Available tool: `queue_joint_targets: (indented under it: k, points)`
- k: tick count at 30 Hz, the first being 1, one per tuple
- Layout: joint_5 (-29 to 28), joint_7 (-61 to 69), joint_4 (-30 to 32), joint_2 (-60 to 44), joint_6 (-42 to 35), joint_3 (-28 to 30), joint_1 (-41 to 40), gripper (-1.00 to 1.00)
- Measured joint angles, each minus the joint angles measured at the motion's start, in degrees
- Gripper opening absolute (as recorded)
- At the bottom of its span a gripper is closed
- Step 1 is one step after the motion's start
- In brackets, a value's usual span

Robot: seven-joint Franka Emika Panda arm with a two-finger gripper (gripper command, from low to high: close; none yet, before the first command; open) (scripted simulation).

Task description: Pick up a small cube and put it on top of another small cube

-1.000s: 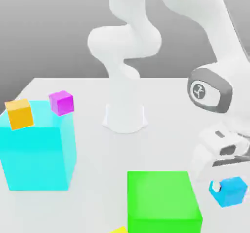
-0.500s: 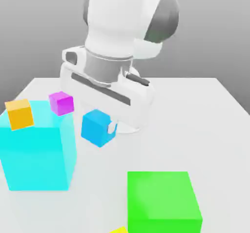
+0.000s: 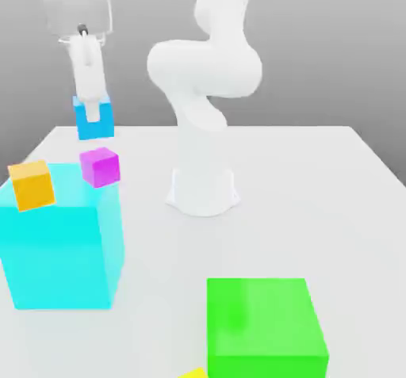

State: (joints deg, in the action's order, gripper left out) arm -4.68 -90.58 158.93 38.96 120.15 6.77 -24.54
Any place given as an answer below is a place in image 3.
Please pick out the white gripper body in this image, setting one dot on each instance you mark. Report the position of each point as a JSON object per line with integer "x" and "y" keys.
{"x": 88, "y": 77}

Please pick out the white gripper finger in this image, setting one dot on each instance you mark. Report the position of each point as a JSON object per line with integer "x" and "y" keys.
{"x": 92, "y": 111}

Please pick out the small blue cube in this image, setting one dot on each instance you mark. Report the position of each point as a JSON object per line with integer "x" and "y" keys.
{"x": 95, "y": 130}

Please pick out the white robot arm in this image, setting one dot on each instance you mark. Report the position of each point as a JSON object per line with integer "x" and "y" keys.
{"x": 203, "y": 77}

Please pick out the small magenta cube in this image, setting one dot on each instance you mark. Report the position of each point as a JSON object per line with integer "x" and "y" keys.
{"x": 101, "y": 168}

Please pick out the small orange cube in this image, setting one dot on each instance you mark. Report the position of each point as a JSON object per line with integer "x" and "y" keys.
{"x": 32, "y": 187}

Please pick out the small yellow cube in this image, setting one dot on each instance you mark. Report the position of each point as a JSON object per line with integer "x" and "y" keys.
{"x": 194, "y": 374}

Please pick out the large cyan box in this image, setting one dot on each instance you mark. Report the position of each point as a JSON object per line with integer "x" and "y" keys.
{"x": 57, "y": 254}

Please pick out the large green box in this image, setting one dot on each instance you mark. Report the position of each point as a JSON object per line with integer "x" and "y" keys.
{"x": 263, "y": 324}

